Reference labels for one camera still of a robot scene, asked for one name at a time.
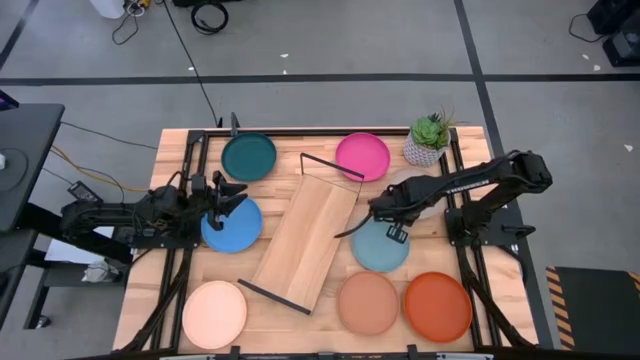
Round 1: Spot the pale teal plate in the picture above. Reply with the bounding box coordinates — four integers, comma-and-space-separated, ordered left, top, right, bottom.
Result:
351, 219, 411, 274

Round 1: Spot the wooden dish rack board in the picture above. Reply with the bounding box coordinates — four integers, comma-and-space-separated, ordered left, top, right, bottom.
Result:
237, 152, 365, 316

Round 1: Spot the black low stand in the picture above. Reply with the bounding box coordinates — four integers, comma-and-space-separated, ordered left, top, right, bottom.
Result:
0, 227, 126, 331

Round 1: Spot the black desk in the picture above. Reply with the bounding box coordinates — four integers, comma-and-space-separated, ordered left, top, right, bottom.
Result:
0, 102, 66, 234

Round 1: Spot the magenta plate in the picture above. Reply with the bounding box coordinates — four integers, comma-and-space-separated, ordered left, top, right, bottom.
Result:
334, 132, 392, 183

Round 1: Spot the yellow cable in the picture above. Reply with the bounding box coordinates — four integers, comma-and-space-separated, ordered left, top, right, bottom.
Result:
49, 144, 151, 194

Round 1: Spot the crumpled clear plastic bag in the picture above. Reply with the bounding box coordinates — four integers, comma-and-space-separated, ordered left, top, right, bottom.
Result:
82, 258, 124, 285

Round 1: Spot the black metal table frame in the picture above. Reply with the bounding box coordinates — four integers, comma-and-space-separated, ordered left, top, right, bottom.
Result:
119, 127, 539, 360

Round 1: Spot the orange plate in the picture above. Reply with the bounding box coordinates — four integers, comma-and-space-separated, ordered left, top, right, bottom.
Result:
403, 271, 474, 344

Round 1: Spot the black round pad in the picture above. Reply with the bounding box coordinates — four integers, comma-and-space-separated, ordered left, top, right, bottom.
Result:
0, 147, 30, 194

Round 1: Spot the looped black cable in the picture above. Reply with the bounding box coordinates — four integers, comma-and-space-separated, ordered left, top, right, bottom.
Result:
110, 9, 141, 46

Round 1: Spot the white container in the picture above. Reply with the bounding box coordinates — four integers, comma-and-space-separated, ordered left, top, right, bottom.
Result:
88, 0, 125, 20

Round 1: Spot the black adapter cable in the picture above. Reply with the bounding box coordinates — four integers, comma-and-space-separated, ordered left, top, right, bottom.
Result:
42, 167, 126, 204

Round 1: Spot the black equipment case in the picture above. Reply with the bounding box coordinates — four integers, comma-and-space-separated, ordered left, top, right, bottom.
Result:
585, 0, 640, 36

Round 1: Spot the flat black object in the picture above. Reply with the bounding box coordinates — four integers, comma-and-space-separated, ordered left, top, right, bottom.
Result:
172, 0, 242, 9

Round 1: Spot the black mat with hazard stripes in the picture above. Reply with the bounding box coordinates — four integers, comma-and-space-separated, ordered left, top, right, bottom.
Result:
544, 265, 640, 351

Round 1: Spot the black diagonal beam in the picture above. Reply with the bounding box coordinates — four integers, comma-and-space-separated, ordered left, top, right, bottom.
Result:
19, 202, 134, 265

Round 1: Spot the white sheet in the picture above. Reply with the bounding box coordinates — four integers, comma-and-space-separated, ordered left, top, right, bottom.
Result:
44, 225, 131, 265

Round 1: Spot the dark green plate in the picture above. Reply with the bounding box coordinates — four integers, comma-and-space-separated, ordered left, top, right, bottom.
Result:
220, 131, 278, 183

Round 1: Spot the succulent in white pot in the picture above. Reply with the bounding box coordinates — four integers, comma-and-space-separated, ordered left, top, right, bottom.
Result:
402, 107, 459, 169

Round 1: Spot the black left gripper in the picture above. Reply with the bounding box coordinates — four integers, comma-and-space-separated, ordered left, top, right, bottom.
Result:
189, 171, 250, 232

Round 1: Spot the tan brown plate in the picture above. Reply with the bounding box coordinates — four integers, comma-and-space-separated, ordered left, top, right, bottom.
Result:
336, 270, 401, 337

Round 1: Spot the long black floor cable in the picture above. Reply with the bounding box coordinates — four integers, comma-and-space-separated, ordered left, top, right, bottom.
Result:
162, 0, 222, 129

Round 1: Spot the coiled black cable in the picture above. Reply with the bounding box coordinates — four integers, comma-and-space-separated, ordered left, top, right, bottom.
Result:
190, 1, 230, 36

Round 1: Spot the black equipment cable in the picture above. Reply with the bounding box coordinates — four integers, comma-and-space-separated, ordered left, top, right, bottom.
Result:
568, 12, 606, 45

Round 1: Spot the thin black floor cable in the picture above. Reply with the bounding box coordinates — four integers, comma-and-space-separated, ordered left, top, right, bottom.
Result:
59, 121, 159, 151

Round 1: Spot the peach plate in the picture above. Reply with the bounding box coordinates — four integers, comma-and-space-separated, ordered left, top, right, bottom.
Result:
181, 280, 248, 351

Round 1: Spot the bright blue plate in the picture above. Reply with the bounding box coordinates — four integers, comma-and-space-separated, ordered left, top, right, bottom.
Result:
200, 197, 264, 255

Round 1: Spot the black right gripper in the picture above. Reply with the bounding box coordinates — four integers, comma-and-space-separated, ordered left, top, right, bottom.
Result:
333, 179, 426, 245

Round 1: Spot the black power adapter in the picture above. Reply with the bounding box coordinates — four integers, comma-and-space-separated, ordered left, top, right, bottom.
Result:
67, 180, 104, 205

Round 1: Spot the black box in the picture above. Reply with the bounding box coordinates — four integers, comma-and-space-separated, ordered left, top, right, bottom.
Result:
602, 29, 640, 69

